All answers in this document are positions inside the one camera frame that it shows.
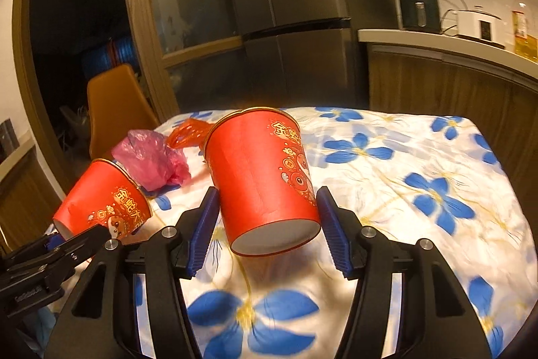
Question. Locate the pink plastic bag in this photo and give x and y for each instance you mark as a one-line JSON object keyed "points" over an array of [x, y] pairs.
{"points": [[147, 157]]}

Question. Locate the blue water barrels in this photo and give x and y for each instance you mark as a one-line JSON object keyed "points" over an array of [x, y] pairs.
{"points": [[109, 56]]}

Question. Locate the cooking oil bottle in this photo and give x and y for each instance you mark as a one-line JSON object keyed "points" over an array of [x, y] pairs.
{"points": [[525, 47]]}

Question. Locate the wooden kitchen counter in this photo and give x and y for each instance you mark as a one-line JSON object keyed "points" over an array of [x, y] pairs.
{"points": [[441, 81]]}

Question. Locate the white rice cooker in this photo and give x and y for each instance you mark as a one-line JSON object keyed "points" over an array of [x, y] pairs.
{"points": [[475, 24]]}

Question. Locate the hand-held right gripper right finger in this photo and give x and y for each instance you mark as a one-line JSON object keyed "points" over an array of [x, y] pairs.
{"points": [[336, 237]]}

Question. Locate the red printed paper cup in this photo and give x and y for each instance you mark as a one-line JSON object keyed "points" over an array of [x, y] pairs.
{"points": [[92, 199], [260, 182]]}

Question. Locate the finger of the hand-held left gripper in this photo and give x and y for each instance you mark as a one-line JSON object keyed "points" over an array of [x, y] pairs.
{"points": [[53, 243], [80, 251]]}

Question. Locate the grey steel refrigerator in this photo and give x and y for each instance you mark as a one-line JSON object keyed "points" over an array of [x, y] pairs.
{"points": [[294, 5]]}

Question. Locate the blue floral tablecloth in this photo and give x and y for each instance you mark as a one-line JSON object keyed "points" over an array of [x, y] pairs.
{"points": [[378, 195]]}

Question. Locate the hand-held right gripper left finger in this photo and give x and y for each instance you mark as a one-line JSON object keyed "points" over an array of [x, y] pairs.
{"points": [[201, 237]]}

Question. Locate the wooden side cabinet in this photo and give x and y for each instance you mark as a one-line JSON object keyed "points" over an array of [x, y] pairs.
{"points": [[25, 195]]}

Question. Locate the wooden frosted glass door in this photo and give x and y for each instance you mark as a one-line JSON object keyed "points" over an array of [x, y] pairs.
{"points": [[189, 5]]}

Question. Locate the red plastic bag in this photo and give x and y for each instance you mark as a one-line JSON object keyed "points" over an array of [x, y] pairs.
{"points": [[187, 134]]}

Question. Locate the black air fryer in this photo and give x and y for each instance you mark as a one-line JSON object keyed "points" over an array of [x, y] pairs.
{"points": [[416, 5]]}

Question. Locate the orange chair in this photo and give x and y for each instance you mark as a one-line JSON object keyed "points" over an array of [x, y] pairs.
{"points": [[117, 102]]}

